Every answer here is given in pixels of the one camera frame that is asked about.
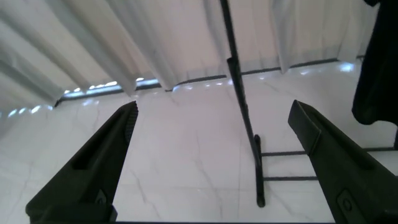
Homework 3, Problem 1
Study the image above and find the black garment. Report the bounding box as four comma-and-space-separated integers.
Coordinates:
351, 0, 398, 126

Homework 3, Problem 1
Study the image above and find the black clothes rack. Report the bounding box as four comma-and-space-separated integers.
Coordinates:
219, 0, 398, 208

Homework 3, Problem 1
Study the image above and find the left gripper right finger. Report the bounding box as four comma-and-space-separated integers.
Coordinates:
287, 99, 398, 223

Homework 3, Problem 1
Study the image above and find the white curtain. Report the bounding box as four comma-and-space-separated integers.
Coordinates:
0, 0, 379, 138

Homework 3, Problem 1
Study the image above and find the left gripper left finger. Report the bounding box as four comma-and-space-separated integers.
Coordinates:
25, 100, 139, 223

